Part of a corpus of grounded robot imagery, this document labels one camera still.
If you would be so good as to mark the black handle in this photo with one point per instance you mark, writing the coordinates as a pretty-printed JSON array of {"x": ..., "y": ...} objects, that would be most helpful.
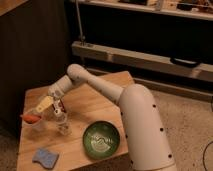
[{"x": 184, "y": 63}]

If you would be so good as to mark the grey shelf ledge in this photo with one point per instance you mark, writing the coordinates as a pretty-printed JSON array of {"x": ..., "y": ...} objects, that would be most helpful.
[{"x": 141, "y": 60}]

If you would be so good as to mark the metal pole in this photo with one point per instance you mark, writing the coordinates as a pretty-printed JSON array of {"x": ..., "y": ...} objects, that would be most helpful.
[{"x": 82, "y": 38}]

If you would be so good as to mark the wooden table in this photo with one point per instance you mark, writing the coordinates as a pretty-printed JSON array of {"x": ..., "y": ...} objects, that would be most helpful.
[{"x": 84, "y": 106}]

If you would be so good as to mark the red white snack box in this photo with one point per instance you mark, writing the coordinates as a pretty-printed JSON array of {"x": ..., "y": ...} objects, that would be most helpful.
[{"x": 58, "y": 107}]

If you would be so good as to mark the blue sponge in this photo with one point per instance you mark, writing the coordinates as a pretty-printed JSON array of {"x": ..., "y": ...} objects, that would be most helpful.
[{"x": 45, "y": 158}]

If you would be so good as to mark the orange carrot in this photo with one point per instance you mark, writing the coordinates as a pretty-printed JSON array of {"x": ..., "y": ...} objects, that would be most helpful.
[{"x": 30, "y": 118}]

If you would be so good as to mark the green ceramic bowl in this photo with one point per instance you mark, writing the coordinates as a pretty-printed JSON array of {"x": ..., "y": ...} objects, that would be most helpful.
[{"x": 101, "y": 140}]

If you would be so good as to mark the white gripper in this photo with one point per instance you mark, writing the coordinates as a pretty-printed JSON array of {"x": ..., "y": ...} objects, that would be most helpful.
[{"x": 57, "y": 91}]

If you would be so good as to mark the white mug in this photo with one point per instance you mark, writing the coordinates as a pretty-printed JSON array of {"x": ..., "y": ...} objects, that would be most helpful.
[{"x": 38, "y": 126}]

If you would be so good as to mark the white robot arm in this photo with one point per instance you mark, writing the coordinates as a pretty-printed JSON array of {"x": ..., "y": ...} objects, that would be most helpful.
[{"x": 148, "y": 146}]

